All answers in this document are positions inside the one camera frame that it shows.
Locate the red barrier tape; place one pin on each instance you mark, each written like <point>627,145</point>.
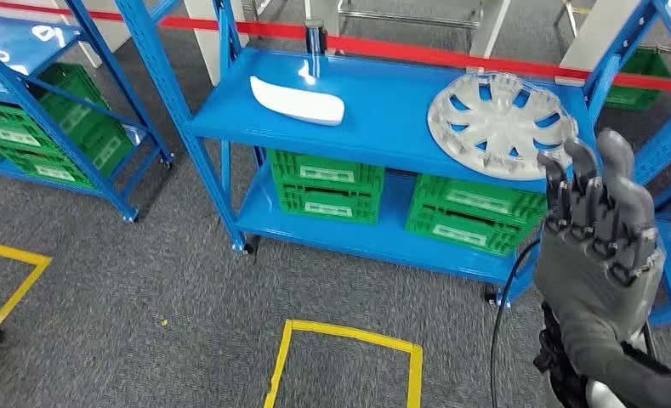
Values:
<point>425,55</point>

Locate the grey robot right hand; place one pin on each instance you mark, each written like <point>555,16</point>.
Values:
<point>594,270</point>

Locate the yellow floor tape square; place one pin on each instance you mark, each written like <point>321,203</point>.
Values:
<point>346,337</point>
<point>8,253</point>

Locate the blue metal shelf rack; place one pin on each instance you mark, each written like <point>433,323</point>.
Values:
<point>667,281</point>
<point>14,53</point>
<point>386,112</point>

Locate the white plastic trim part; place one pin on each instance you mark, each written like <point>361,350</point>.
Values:
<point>295,101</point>

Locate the white table leg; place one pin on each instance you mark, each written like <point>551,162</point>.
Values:
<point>594,34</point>
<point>112,25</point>
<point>490,28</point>
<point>200,34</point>

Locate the grey plastic wheel hubcap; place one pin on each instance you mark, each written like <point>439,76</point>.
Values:
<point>498,121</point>

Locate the black stanchion post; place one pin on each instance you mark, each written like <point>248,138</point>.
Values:
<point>315,36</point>

